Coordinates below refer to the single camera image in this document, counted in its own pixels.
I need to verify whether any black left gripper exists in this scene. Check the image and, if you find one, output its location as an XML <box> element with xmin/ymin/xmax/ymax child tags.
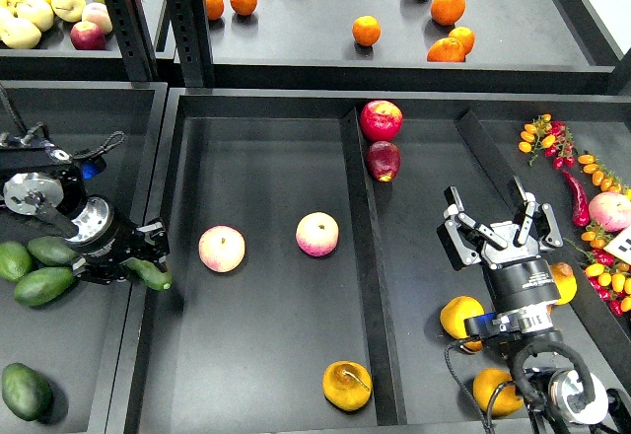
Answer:
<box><xmin>68</xmin><ymin>196</ymin><xmax>170</xmax><ymax>285</ymax></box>

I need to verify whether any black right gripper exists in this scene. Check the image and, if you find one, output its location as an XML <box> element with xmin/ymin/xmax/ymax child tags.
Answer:
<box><xmin>437</xmin><ymin>176</ymin><xmax>563</xmax><ymax>314</ymax></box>

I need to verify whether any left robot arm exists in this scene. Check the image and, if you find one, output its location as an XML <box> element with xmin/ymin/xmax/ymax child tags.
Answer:
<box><xmin>1</xmin><ymin>89</ymin><xmax>170</xmax><ymax>286</ymax></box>

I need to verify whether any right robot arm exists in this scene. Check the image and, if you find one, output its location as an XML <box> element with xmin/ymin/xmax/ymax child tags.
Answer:
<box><xmin>437</xmin><ymin>178</ymin><xmax>630</xmax><ymax>433</ymax></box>

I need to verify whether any yellow pear brown spot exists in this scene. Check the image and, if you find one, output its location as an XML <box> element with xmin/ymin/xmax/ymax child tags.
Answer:
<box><xmin>550</xmin><ymin>262</ymin><xmax>578</xmax><ymax>306</ymax></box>

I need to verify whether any green avocado lower pile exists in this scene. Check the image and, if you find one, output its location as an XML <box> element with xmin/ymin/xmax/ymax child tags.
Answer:
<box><xmin>14</xmin><ymin>266</ymin><xmax>75</xmax><ymax>307</ymax></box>

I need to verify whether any dark avocado bottom left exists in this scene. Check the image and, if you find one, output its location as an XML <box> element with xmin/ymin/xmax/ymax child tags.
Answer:
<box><xmin>1</xmin><ymin>363</ymin><xmax>53</xmax><ymax>421</ymax></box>

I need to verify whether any red chili pepper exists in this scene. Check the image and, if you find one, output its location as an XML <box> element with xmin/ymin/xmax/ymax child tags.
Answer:
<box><xmin>562</xmin><ymin>170</ymin><xmax>591</xmax><ymax>228</ymax></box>

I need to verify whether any black left tray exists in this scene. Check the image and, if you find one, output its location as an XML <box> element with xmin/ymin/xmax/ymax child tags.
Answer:
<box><xmin>1</xmin><ymin>81</ymin><xmax>167</xmax><ymax>433</ymax></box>

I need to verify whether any pink apple left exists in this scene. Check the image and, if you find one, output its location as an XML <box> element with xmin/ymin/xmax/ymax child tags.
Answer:
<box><xmin>198</xmin><ymin>225</ymin><xmax>245</xmax><ymax>273</ymax></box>

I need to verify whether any pink apple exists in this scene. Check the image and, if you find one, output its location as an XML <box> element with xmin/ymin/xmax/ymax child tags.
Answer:
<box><xmin>198</xmin><ymin>225</ymin><xmax>245</xmax><ymax>273</ymax></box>
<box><xmin>296</xmin><ymin>212</ymin><xmax>339</xmax><ymax>257</ymax></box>

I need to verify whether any cherry tomato bunch top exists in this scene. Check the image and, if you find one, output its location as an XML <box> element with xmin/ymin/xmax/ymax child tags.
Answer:
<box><xmin>518</xmin><ymin>113</ymin><xmax>576</xmax><ymax>170</ymax></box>

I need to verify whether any cherry tomato bunch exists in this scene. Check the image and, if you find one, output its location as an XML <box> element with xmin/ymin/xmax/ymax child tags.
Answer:
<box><xmin>518</xmin><ymin>113</ymin><xmax>576</xmax><ymax>170</ymax></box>
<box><xmin>565</xmin><ymin>221</ymin><xmax>630</xmax><ymax>317</ymax></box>

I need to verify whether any pink apple right tray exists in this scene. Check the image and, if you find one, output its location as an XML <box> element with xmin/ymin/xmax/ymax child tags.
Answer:
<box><xmin>588</xmin><ymin>191</ymin><xmax>630</xmax><ymax>233</ymax></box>

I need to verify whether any orange cherry tomato vine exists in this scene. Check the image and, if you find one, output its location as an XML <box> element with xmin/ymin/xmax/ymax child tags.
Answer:
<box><xmin>578</xmin><ymin>153</ymin><xmax>630</xmax><ymax>198</ymax></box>

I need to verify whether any white label card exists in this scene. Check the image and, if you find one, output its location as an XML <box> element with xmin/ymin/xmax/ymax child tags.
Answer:
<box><xmin>604</xmin><ymin>227</ymin><xmax>631</xmax><ymax>264</ymax></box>

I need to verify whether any cherry tomato bunch lower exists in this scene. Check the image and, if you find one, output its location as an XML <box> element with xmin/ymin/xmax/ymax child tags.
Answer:
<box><xmin>565</xmin><ymin>221</ymin><xmax>630</xmax><ymax>317</ymax></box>

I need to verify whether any dark red apple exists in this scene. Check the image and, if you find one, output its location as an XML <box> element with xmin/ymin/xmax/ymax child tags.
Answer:
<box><xmin>366</xmin><ymin>141</ymin><xmax>401</xmax><ymax>182</ymax></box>

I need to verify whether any bright red apple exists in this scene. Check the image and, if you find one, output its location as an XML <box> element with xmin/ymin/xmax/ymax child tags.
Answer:
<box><xmin>360</xmin><ymin>100</ymin><xmax>403</xmax><ymax>142</ymax></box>

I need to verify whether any pink apple centre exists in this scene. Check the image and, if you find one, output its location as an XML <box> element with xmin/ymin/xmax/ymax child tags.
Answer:
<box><xmin>296</xmin><ymin>212</ymin><xmax>339</xmax><ymax>257</ymax></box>

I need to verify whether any orange front right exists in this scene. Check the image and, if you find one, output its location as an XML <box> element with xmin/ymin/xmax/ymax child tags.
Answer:
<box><xmin>426</xmin><ymin>37</ymin><xmax>465</xmax><ymax>62</ymax></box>

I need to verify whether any black middle divided tray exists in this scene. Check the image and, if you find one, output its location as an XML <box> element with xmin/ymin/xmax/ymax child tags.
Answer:
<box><xmin>123</xmin><ymin>89</ymin><xmax>630</xmax><ymax>433</ymax></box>

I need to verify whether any orange right small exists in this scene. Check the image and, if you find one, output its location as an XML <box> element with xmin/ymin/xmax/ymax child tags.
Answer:
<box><xmin>449</xmin><ymin>27</ymin><xmax>476</xmax><ymax>55</ymax></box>

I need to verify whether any black upper left shelf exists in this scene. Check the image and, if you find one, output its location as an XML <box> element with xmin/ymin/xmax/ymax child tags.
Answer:
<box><xmin>1</xmin><ymin>0</ymin><xmax>174</xmax><ymax>82</ymax></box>

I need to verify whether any red apple on shelf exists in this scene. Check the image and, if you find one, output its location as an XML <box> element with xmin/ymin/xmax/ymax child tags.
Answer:
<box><xmin>70</xmin><ymin>21</ymin><xmax>106</xmax><ymax>50</ymax></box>

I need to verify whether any large orange shelf right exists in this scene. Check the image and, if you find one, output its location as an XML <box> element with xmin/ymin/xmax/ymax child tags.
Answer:
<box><xmin>430</xmin><ymin>0</ymin><xmax>466</xmax><ymax>26</ymax></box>

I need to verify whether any orange centre shelf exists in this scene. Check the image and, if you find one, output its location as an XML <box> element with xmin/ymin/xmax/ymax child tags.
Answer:
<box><xmin>352</xmin><ymin>16</ymin><xmax>382</xmax><ymax>47</ymax></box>

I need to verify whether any peach coloured fruit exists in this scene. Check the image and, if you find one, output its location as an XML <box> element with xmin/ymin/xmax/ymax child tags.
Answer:
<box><xmin>82</xmin><ymin>2</ymin><xmax>113</xmax><ymax>36</ymax></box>

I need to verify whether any pale yellow apple front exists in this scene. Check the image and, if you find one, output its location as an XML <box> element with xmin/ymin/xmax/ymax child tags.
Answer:
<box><xmin>1</xmin><ymin>18</ymin><xmax>41</xmax><ymax>49</ymax></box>

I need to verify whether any pale yellow apple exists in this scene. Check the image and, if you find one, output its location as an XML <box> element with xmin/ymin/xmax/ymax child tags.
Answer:
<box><xmin>16</xmin><ymin>0</ymin><xmax>54</xmax><ymax>33</ymax></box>
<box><xmin>1</xmin><ymin>18</ymin><xmax>41</xmax><ymax>49</ymax></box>

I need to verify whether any pale apple with stem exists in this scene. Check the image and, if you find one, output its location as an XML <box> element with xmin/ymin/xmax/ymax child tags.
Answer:
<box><xmin>50</xmin><ymin>0</ymin><xmax>87</xmax><ymax>23</ymax></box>

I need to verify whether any black shelf upright left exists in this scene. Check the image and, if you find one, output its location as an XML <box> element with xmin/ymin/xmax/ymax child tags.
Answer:
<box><xmin>105</xmin><ymin>0</ymin><xmax>159</xmax><ymax>82</ymax></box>

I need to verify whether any black shelf upright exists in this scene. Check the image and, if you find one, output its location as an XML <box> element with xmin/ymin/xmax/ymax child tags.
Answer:
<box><xmin>105</xmin><ymin>0</ymin><xmax>159</xmax><ymax>82</ymax></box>
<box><xmin>166</xmin><ymin>0</ymin><xmax>215</xmax><ymax>88</ymax></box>

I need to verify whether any pale yellow apple middle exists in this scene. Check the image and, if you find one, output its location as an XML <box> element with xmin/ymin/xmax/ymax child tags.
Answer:
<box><xmin>16</xmin><ymin>0</ymin><xmax>54</xmax><ymax>33</ymax></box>

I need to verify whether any black shelf upright right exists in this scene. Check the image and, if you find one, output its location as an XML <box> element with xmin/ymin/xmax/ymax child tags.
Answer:
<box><xmin>166</xmin><ymin>0</ymin><xmax>215</xmax><ymax>88</ymax></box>

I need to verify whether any black upper right shelf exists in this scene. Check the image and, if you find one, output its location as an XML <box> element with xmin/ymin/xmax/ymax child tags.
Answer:
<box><xmin>213</xmin><ymin>0</ymin><xmax>630</xmax><ymax>95</ymax></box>

